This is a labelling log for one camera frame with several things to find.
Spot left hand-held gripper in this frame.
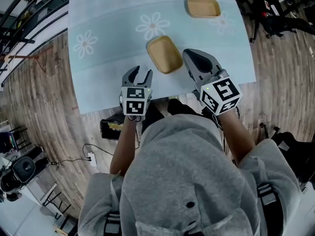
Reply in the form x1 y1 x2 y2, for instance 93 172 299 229
120 65 154 117

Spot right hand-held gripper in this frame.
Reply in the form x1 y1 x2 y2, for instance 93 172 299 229
183 48 243 117

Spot black floor box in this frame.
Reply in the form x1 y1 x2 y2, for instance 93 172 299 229
99 114 124 141

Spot person's left forearm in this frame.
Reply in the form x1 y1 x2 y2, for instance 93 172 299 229
109 114 138 176

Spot person's right forearm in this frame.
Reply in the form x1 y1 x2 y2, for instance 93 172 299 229
218 109 256 167

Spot person's black trousers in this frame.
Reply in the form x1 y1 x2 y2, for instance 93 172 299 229
141 98 205 135

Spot light blue floral tablecloth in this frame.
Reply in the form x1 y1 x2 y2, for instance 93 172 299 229
67 0 257 115

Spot black office chair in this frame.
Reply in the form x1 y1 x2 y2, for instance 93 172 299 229
236 0 315 43

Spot white power strip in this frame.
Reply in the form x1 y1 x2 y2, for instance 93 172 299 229
87 151 97 167

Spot person's grey hoodie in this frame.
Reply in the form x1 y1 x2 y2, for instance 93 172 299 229
77 114 302 236

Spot wooden coat rack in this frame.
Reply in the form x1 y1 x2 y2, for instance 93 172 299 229
0 47 54 73

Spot black metal railing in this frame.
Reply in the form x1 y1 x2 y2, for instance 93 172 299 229
0 0 72 88

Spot black backpack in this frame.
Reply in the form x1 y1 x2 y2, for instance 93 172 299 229
270 126 315 184

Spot black round-backed chair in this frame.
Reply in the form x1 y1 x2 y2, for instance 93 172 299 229
0 145 51 201

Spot black looped power cable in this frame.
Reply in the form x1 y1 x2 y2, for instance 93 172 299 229
82 143 115 157

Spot black adapter cable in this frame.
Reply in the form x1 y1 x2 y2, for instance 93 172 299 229
50 157 91 169

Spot grey and black shoulder strap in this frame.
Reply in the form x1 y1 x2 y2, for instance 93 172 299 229
256 182 279 206
103 211 121 236

